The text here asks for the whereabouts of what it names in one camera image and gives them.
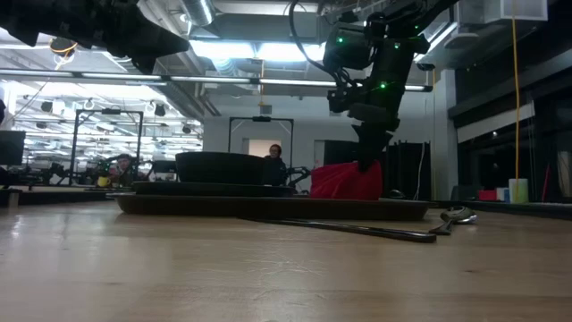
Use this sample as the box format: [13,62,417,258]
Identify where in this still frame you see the black wall screen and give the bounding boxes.
[323,139,359,167]

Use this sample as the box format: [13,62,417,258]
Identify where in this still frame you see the long ceiling light strip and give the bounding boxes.
[0,67,433,94]

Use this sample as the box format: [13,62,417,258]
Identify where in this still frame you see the person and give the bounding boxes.
[110,153,136,187]
[263,143,289,187]

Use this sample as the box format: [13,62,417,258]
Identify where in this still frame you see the black round plate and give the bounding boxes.
[131,180,297,199]

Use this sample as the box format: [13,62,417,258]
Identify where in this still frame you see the black aluminium table frame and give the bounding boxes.
[0,186,572,221]

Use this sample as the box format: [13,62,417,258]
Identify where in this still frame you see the black gantry frame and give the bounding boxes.
[68,108,145,187]
[227,115,296,156]

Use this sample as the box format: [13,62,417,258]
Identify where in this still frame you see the brown plastic tray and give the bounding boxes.
[108,191,438,222]

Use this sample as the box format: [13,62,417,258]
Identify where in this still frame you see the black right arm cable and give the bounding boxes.
[288,0,354,89]

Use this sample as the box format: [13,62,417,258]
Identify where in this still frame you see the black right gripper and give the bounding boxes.
[347,66,406,174]

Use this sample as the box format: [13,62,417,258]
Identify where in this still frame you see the metal spoon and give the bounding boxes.
[427,205,479,237]

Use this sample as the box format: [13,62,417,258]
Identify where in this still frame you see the white ceiling box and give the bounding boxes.
[499,0,550,22]

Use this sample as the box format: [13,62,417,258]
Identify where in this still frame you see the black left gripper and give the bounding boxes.
[48,0,191,75]

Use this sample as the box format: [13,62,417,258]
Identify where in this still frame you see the translucent plastic cup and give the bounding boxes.
[508,178,530,205]

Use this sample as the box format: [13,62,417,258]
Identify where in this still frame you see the black curtain panels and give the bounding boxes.
[382,140,433,201]

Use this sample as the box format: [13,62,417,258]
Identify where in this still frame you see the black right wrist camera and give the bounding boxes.
[327,86,357,114]

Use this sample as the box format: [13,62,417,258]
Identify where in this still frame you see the red cloth napkin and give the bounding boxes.
[309,159,384,201]

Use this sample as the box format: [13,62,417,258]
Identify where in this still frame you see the black computer monitor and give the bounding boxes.
[0,130,27,167]

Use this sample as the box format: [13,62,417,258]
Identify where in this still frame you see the silver ventilation duct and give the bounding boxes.
[181,0,216,27]

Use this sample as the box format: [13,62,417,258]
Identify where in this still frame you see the black bowl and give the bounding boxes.
[174,151,268,186]

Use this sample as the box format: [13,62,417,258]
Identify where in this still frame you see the black round ceiling lamp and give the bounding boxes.
[48,38,80,58]

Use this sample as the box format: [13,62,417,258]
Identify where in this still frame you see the yellow power cable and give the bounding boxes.
[510,17,523,203]

